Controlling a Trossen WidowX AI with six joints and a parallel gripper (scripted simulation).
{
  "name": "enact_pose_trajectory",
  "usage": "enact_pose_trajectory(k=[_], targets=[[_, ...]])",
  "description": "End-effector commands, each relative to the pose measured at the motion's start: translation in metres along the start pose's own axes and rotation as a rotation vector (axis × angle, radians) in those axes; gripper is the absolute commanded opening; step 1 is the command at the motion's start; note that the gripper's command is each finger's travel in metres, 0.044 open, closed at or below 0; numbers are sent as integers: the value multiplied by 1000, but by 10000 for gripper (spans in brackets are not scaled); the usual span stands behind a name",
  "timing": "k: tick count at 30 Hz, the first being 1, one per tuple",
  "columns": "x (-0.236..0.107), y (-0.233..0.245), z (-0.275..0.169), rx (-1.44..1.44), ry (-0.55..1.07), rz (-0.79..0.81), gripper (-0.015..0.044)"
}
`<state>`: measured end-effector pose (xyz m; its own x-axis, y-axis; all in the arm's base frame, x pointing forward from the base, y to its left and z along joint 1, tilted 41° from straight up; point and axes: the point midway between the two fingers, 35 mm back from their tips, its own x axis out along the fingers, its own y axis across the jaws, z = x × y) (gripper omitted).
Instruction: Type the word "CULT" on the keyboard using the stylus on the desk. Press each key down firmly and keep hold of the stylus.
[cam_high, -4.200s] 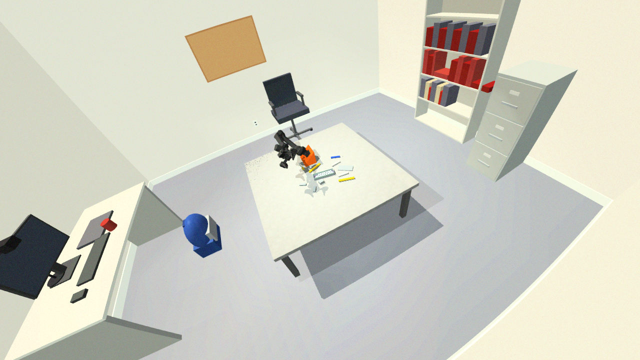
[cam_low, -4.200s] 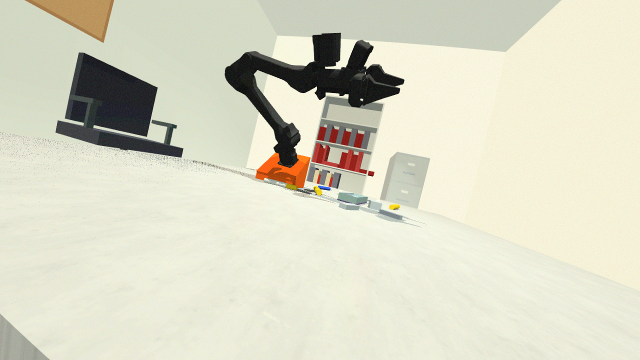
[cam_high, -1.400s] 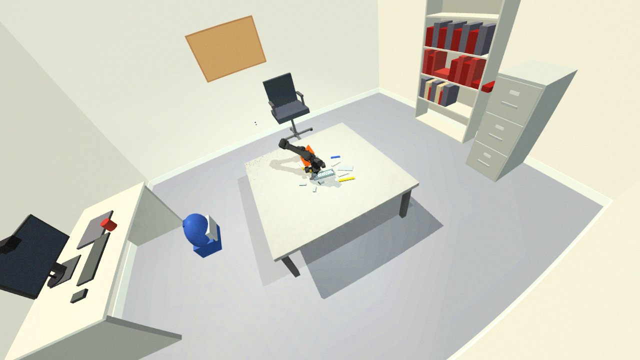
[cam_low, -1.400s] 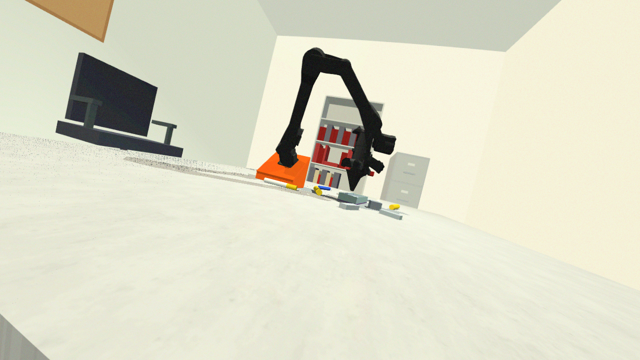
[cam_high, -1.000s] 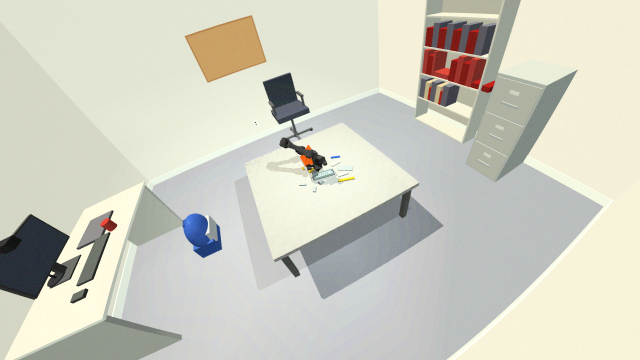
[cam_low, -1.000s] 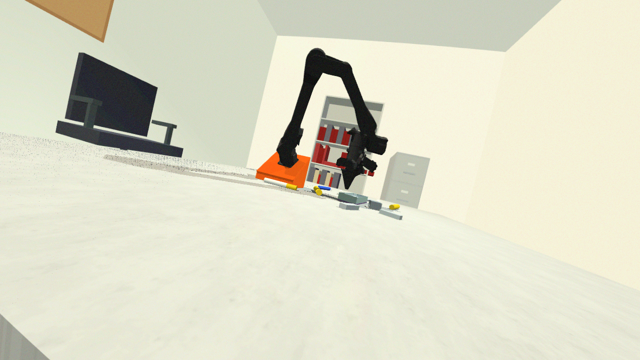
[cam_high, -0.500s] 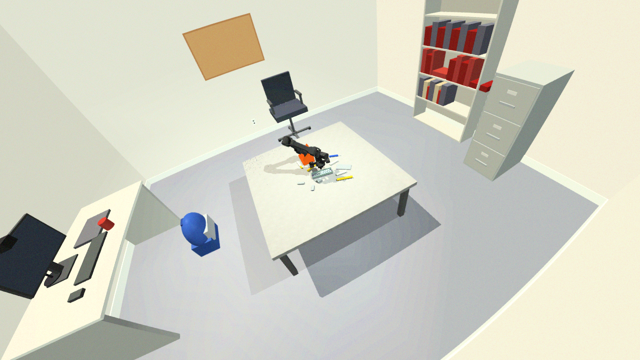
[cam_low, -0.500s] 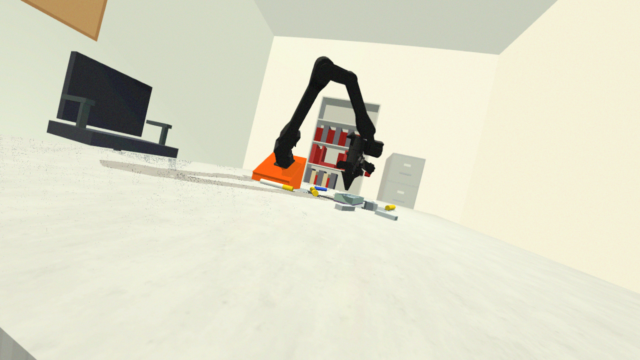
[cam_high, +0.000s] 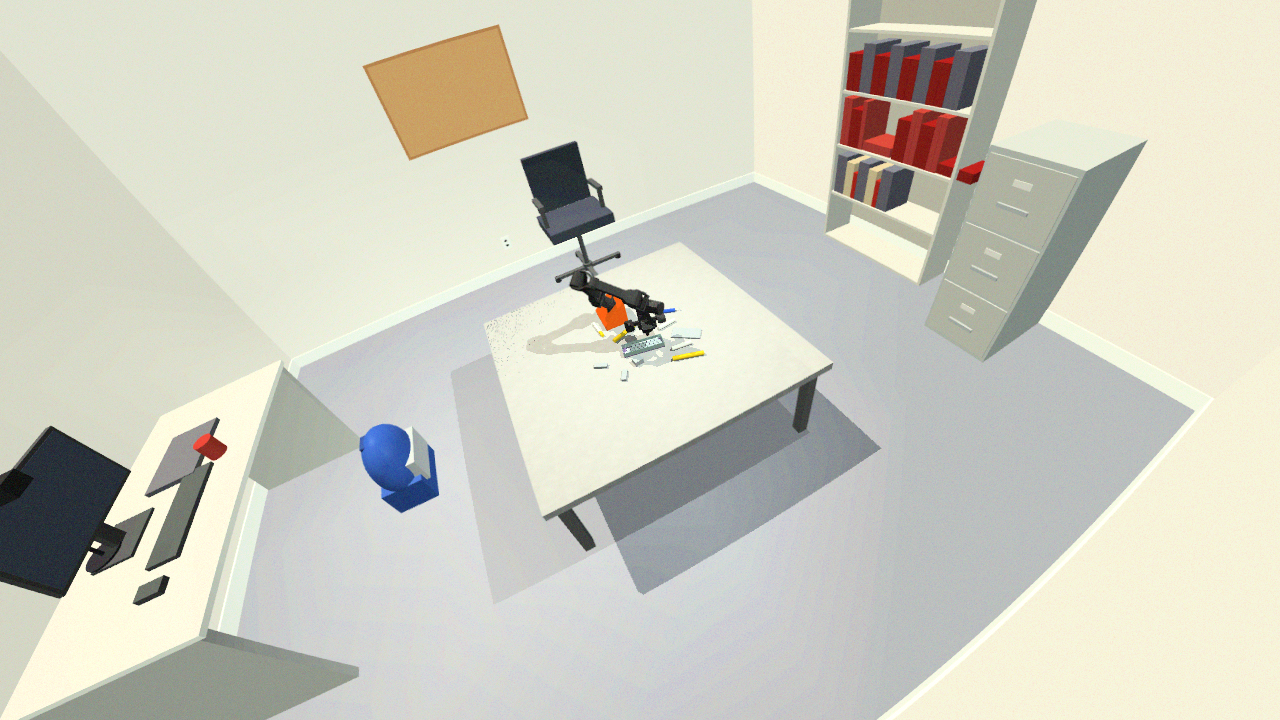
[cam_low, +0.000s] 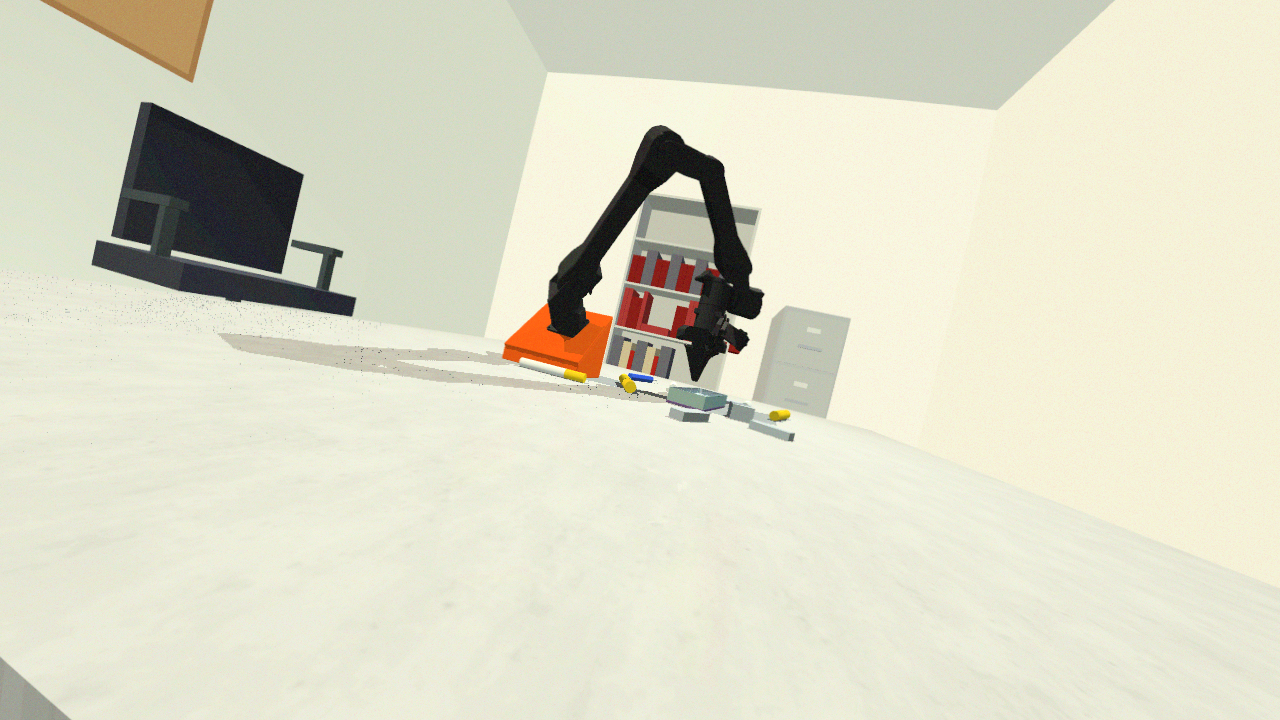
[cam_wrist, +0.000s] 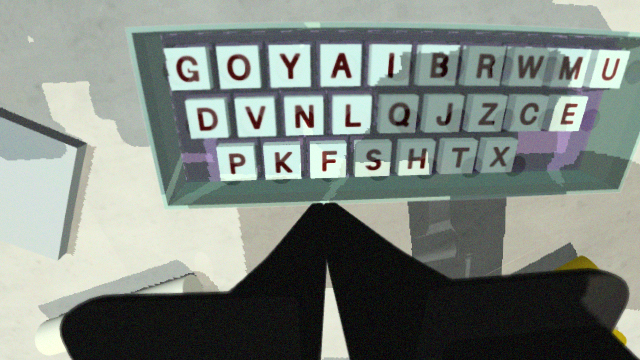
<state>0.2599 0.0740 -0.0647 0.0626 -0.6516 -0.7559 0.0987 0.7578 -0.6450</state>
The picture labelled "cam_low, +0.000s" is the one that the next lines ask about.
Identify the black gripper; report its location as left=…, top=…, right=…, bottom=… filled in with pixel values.
left=676, top=304, right=727, bottom=382

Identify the grey letter keyboard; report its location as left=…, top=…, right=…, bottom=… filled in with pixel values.
left=666, top=387, right=728, bottom=413

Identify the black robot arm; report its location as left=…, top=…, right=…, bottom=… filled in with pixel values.
left=547, top=126, right=764, bottom=338

